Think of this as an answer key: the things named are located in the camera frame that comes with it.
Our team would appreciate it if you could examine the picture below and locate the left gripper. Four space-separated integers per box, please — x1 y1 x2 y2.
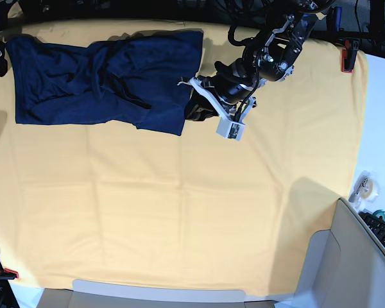
177 76 257 123

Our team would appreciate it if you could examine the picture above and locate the navy blue long-sleeve shirt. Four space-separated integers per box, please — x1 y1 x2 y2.
6 31 203 135

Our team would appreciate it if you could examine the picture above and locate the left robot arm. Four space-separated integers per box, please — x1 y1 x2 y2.
197 1 332 121

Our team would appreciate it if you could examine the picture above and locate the yellow table cloth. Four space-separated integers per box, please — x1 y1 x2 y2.
0 40 369 296

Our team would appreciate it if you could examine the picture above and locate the red clamp top right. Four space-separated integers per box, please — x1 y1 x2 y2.
341 38 359 73

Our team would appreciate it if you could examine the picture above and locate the red clamp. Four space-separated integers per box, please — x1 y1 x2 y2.
341 38 359 73
0 268 19 280

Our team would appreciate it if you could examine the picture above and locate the clear tape dispenser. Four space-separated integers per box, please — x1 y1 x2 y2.
348 171 380 205

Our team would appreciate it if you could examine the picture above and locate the green tape roll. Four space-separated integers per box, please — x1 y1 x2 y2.
373 210 385 220

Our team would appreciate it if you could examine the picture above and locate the red clamp bottom left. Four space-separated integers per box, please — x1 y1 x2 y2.
0 268 19 280

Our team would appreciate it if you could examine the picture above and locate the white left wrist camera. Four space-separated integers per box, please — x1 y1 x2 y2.
216 118 245 141

